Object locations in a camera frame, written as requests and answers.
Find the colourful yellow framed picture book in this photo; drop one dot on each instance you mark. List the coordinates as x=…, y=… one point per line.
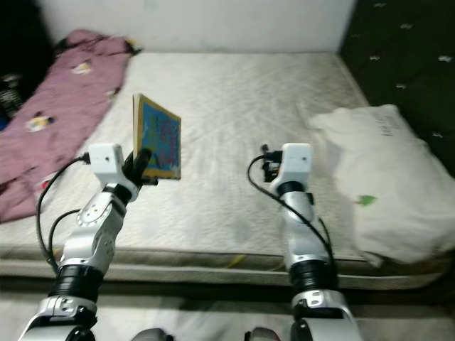
x=160, y=135

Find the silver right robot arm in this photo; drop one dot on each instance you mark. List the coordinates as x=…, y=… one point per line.
x=302, y=227

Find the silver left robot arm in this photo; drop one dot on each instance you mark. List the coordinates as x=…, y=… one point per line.
x=89, y=234

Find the white quilted mattress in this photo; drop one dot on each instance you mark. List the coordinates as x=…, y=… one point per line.
x=242, y=92

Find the white pillow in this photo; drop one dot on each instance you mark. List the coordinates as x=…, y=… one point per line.
x=384, y=177

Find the black bag white print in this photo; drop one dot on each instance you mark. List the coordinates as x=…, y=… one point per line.
x=11, y=96

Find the silver left robot leg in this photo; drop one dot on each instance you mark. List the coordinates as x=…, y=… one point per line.
x=153, y=336

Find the black wooden cabinet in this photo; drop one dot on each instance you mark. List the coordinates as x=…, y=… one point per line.
x=18, y=35

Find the dark tufted headboard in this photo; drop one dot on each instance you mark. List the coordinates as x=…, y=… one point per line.
x=412, y=42

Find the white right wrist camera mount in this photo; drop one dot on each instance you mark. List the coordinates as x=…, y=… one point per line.
x=296, y=162

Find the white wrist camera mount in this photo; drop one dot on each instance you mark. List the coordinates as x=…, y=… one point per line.
x=296, y=162
x=104, y=162

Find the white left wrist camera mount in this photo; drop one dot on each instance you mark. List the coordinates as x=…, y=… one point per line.
x=104, y=162

